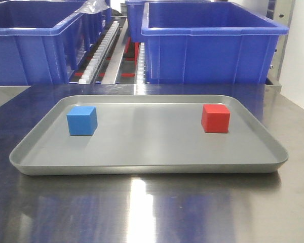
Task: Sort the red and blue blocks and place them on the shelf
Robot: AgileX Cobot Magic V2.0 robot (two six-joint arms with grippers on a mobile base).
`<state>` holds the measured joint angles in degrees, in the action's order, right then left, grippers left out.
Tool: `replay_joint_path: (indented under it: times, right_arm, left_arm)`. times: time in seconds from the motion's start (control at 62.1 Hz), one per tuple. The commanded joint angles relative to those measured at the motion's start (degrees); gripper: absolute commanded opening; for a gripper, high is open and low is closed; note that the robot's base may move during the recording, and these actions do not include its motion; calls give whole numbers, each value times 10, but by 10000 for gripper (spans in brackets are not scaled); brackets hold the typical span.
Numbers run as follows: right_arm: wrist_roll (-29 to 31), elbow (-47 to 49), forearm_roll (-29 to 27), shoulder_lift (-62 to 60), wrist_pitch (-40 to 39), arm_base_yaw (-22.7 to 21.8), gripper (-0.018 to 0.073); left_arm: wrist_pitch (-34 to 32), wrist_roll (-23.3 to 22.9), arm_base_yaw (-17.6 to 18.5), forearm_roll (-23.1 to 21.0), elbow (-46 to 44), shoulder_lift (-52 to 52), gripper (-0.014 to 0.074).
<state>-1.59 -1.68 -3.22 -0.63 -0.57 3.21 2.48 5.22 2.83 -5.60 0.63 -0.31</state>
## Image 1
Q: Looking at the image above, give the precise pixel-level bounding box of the red cube block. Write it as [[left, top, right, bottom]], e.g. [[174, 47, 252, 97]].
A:
[[201, 104, 231, 133]]

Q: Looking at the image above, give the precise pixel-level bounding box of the perforated metal shelf upright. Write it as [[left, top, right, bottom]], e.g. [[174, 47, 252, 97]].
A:
[[266, 0, 295, 92]]

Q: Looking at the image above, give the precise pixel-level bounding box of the grey metal tray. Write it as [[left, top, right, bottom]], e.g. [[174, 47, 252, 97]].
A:
[[9, 95, 288, 176]]

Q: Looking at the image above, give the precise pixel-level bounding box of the white roller track right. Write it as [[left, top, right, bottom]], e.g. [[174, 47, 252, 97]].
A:
[[136, 43, 145, 84]]

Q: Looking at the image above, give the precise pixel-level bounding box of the blue cube block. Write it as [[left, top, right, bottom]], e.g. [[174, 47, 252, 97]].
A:
[[66, 106, 98, 136]]

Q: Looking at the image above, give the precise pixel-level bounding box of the white roller conveyor track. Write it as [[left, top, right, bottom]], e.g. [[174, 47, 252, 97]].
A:
[[78, 21, 120, 85]]

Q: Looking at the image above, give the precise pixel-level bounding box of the blue bin front right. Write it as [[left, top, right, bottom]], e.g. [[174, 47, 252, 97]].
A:
[[141, 2, 288, 84]]

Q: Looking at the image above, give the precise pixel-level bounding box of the blue bin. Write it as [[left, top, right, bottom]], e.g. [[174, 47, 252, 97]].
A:
[[125, 1, 218, 49], [87, 0, 112, 45], [0, 0, 90, 86], [141, 2, 288, 84]]

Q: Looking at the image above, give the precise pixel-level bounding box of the blue bin rear left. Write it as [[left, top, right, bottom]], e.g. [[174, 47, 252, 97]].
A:
[[87, 0, 112, 45]]

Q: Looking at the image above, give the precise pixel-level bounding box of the blue bin rear right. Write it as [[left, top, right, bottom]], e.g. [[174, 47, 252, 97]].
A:
[[125, 1, 218, 49]]

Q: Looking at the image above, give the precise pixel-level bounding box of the clear plastic bag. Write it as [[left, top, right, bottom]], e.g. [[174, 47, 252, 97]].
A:
[[77, 0, 110, 14]]

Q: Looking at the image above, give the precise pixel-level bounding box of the blue bin front left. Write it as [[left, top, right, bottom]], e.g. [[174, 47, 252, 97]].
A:
[[0, 0, 90, 86]]

